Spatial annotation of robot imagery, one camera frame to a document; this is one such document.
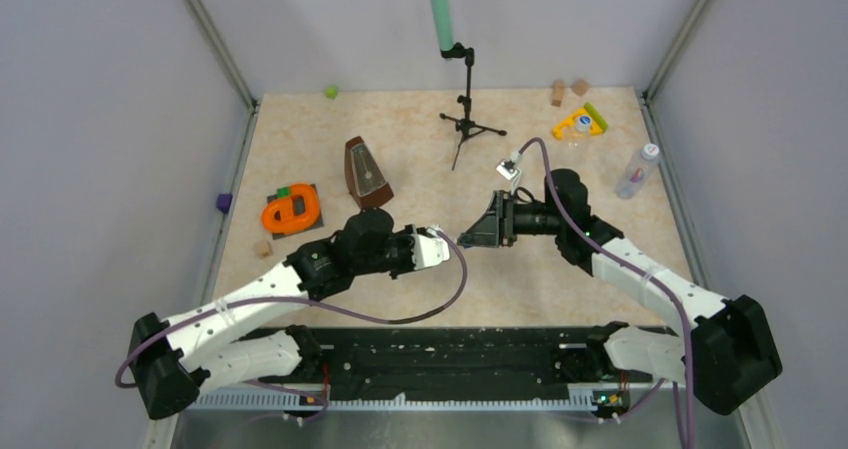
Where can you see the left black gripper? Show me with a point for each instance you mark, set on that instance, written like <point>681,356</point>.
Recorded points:
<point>406,236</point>

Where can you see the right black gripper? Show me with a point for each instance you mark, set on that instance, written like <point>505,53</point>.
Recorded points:
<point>494,230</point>

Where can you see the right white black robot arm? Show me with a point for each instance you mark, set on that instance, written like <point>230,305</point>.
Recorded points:
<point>721,349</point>

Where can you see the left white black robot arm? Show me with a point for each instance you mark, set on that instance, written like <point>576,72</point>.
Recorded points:
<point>172,361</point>

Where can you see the clear bottle white cap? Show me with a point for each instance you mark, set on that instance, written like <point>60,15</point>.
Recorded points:
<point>575,144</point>

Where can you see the clear bottle red label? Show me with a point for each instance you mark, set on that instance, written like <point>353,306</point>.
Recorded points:
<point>640,167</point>

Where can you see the brown wooden metronome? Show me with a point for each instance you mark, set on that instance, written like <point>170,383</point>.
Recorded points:
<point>364,178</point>

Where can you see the black tripod stand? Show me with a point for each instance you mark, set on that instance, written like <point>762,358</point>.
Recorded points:
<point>465,125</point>

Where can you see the small wooden cube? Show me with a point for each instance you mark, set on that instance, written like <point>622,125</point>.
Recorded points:
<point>263,249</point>

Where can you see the yellow plastic toy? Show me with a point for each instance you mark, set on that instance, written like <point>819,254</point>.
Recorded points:
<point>569,123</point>

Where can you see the green cylinder stick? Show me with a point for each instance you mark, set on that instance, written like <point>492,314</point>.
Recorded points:
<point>598,123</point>

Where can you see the tall wooden block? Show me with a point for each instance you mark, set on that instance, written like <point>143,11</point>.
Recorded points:
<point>558,90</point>

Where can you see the green ball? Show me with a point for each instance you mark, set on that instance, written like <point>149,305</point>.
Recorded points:
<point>331,92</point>

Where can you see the purple block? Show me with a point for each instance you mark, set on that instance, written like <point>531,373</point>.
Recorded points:
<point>223,202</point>

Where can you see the mint green microphone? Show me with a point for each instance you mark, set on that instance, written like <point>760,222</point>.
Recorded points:
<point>443,24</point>

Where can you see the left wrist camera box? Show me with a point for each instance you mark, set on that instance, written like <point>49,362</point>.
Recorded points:
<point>430,249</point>

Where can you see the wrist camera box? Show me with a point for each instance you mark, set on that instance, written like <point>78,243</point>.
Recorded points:
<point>509,170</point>
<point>430,249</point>

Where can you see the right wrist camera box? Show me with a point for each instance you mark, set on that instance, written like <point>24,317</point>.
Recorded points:
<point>509,170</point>

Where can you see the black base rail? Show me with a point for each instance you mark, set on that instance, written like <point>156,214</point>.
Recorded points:
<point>478,364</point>

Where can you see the white slotted cable duct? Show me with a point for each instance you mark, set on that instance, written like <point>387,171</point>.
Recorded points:
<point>253,398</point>

